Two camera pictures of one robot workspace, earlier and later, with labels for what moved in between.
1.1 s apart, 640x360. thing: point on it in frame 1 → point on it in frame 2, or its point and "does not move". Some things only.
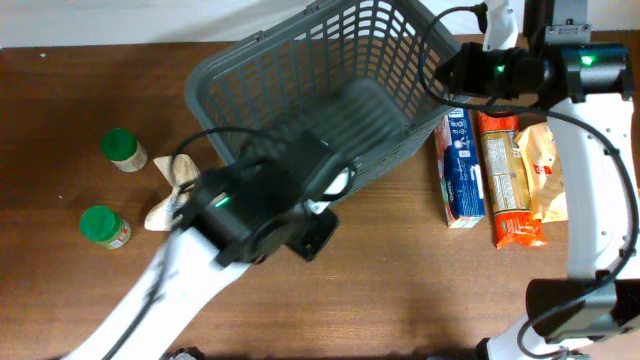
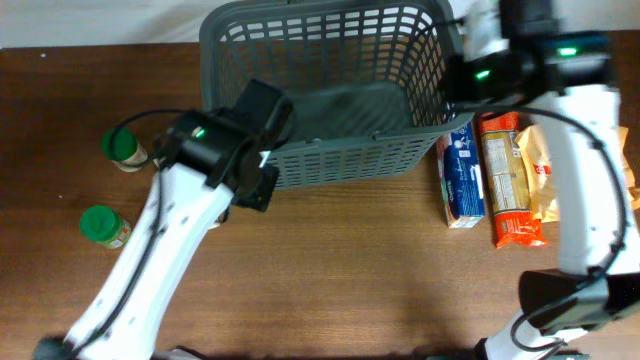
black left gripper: x=322 y=227 → x=261 y=198
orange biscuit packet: x=515 y=223 does not move
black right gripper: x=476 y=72 does not move
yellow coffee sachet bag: x=546 y=183 does not move
